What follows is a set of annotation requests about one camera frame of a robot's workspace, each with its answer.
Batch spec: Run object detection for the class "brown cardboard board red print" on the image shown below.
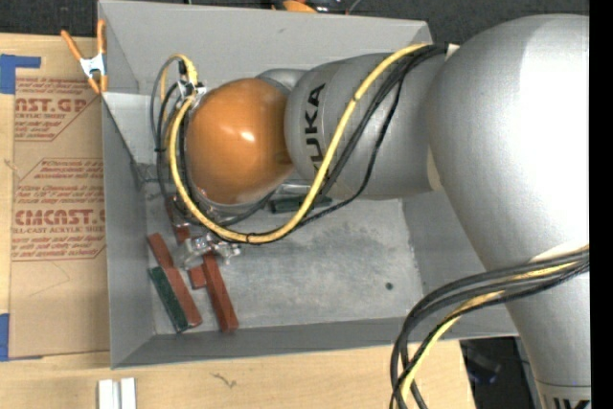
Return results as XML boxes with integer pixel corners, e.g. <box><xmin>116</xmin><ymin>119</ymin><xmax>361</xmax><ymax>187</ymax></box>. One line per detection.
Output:
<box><xmin>0</xmin><ymin>32</ymin><xmax>112</xmax><ymax>362</ymax></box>

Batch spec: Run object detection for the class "red-brown flat block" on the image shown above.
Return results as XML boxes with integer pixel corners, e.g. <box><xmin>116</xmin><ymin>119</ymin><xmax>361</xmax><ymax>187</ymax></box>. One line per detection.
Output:
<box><xmin>164</xmin><ymin>197</ymin><xmax>208</xmax><ymax>290</ymax></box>
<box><xmin>200</xmin><ymin>250</ymin><xmax>240</xmax><ymax>333</ymax></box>
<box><xmin>146</xmin><ymin>232</ymin><xmax>204</xmax><ymax>329</ymax></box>

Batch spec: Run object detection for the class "grey metal bin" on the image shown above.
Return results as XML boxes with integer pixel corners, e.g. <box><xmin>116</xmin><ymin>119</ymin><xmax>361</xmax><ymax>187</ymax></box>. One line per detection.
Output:
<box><xmin>97</xmin><ymin>0</ymin><xmax>524</xmax><ymax>371</ymax></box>

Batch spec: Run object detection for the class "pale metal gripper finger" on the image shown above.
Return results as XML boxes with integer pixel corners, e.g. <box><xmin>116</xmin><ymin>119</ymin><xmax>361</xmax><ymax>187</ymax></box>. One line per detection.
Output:
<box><xmin>210</xmin><ymin>240</ymin><xmax>241</xmax><ymax>265</ymax></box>
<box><xmin>172</xmin><ymin>244</ymin><xmax>204</xmax><ymax>270</ymax></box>

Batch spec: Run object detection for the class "black cylinder on white bracket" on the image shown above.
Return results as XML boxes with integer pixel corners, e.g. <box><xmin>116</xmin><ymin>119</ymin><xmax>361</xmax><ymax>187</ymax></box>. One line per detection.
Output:
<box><xmin>175</xmin><ymin>58</ymin><xmax>208</xmax><ymax>99</ymax></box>

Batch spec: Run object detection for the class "dark green flat block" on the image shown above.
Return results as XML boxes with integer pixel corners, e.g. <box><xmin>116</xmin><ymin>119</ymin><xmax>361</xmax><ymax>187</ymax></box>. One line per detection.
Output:
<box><xmin>268</xmin><ymin>194</ymin><xmax>334</xmax><ymax>215</ymax></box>
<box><xmin>147</xmin><ymin>265</ymin><xmax>190</xmax><ymax>334</ymax></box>

